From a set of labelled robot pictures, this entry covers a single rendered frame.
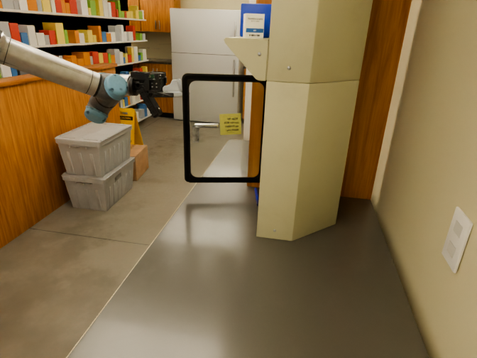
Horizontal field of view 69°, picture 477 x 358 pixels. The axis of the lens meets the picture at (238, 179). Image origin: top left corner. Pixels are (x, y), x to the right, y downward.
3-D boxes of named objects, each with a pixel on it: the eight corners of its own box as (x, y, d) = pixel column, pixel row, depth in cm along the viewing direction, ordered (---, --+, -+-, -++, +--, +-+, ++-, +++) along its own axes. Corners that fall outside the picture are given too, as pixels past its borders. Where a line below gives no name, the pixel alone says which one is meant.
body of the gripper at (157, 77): (160, 74, 119) (126, 72, 121) (161, 99, 122) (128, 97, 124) (167, 72, 126) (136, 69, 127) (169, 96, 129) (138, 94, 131)
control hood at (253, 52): (276, 69, 119) (279, 37, 115) (266, 81, 90) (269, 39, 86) (243, 67, 121) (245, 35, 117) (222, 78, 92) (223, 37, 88)
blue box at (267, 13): (275, 38, 112) (277, 6, 108) (272, 38, 103) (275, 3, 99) (245, 36, 113) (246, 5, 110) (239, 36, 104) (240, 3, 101)
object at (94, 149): (136, 156, 347) (133, 123, 334) (103, 180, 293) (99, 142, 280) (97, 153, 354) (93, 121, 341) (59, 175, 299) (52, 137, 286)
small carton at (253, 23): (260, 38, 100) (261, 14, 98) (263, 38, 95) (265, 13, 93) (242, 37, 99) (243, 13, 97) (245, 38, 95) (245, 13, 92)
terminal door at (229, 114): (264, 182, 135) (272, 75, 119) (184, 182, 132) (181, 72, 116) (264, 182, 135) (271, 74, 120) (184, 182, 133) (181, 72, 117)
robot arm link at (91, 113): (89, 105, 114) (100, 79, 118) (79, 118, 122) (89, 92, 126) (112, 116, 118) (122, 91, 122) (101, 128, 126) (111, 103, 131)
